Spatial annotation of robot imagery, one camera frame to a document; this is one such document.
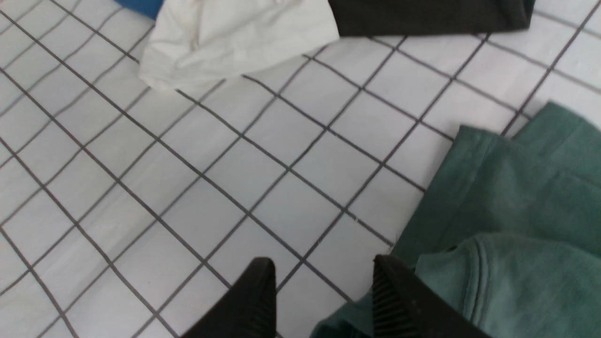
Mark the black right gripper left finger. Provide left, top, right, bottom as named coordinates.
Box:
left=183, top=257, right=277, bottom=338

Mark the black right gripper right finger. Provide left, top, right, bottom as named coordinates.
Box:
left=373, top=255, right=488, bottom=338

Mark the green long-sleeve shirt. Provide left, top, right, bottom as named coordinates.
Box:
left=311, top=102, right=601, bottom=338

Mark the white shirt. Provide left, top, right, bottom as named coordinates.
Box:
left=138, top=0, right=340, bottom=91

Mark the dark olive shirt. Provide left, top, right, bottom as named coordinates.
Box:
left=329, top=0, right=535, bottom=37

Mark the blue shirt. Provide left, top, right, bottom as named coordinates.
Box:
left=115, top=0, right=164, bottom=21

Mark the white grid tablecloth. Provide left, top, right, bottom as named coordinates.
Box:
left=0, top=0, right=600, bottom=338

